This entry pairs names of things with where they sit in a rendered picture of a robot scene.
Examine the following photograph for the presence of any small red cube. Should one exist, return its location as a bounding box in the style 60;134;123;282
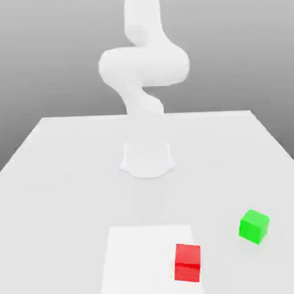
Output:
172;242;202;284

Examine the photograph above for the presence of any small green cube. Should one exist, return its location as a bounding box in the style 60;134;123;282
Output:
237;208;271;246

